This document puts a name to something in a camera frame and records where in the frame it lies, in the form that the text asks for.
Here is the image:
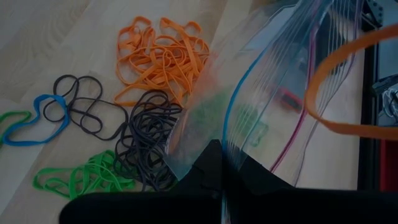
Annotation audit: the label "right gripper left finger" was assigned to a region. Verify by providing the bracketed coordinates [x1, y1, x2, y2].
[58, 139, 223, 224]

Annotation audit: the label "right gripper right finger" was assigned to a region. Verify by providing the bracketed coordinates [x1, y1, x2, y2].
[222, 145, 398, 224]

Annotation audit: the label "single orange rubber band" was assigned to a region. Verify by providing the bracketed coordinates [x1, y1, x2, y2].
[304, 24, 398, 142]

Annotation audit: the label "clear zip bag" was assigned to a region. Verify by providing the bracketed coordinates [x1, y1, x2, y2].
[163, 0, 374, 224]

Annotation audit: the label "orange rubber bands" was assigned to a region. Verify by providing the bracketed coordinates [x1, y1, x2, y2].
[113, 16, 211, 108]

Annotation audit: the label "dark rubber bands pile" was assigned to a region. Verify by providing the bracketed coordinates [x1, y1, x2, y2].
[113, 89, 185, 192]

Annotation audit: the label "loose dark rubber bands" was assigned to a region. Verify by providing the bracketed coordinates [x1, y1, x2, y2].
[42, 73, 130, 142]

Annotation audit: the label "single blue rubber band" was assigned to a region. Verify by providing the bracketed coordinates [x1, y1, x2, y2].
[1, 93, 71, 147]

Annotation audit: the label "single green rubber band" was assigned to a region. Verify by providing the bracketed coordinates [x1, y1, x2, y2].
[0, 110, 32, 146]

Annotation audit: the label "black fin-shaped bracket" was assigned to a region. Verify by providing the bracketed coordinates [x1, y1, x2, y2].
[371, 73, 398, 97]

